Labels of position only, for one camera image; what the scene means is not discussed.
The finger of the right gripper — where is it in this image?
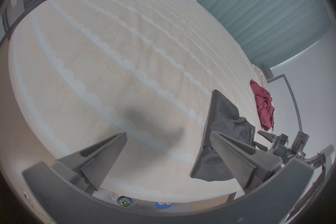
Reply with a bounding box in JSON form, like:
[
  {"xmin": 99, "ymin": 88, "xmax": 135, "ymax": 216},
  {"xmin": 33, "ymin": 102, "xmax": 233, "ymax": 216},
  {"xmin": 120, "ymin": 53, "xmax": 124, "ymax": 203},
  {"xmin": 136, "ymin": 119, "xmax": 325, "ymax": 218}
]
[
  {"xmin": 254, "ymin": 141, "xmax": 269, "ymax": 152},
  {"xmin": 257, "ymin": 130, "xmax": 277, "ymax": 143}
]

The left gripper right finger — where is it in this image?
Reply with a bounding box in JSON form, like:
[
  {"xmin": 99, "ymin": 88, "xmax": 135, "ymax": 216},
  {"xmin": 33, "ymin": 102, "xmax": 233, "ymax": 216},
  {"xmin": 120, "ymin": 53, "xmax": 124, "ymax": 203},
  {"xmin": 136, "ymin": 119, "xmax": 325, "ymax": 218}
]
[{"xmin": 210, "ymin": 131, "xmax": 283, "ymax": 189}]

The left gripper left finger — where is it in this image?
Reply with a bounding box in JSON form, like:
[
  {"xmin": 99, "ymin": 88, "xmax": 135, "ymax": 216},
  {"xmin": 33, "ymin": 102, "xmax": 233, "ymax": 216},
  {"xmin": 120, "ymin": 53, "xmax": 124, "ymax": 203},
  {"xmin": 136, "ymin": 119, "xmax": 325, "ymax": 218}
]
[{"xmin": 54, "ymin": 132, "xmax": 128, "ymax": 193}]

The black T-shirt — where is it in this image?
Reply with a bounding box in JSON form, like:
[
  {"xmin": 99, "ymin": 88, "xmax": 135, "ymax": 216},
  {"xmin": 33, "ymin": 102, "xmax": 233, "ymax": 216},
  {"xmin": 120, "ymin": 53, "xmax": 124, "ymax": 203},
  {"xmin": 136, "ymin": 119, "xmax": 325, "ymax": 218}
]
[{"xmin": 190, "ymin": 90, "xmax": 257, "ymax": 182}]

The bed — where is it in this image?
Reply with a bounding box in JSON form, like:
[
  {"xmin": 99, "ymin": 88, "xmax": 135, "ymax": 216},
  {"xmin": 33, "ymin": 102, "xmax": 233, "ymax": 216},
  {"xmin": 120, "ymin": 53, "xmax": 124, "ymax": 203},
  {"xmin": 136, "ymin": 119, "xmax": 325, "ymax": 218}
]
[{"xmin": 8, "ymin": 0, "xmax": 304, "ymax": 204}]

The red garment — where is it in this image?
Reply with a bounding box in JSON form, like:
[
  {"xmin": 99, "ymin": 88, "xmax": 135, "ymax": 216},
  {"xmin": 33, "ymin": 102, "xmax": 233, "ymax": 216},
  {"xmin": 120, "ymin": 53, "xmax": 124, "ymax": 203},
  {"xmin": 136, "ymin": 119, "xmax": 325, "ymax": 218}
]
[{"xmin": 249, "ymin": 79, "xmax": 275, "ymax": 132}]

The cream pillow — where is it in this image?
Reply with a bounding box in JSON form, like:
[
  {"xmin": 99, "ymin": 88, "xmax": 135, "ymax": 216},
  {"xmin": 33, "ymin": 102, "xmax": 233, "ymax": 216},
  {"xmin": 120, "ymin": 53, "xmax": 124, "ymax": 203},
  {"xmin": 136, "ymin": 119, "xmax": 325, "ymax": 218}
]
[{"xmin": 251, "ymin": 60, "xmax": 269, "ymax": 87}]

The blue-green curtain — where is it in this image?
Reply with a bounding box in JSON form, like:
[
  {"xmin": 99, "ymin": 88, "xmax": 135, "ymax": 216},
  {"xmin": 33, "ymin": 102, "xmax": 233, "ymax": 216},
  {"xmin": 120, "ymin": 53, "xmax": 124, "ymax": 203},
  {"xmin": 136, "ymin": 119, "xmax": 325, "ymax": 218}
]
[{"xmin": 195, "ymin": 0, "xmax": 333, "ymax": 67}]

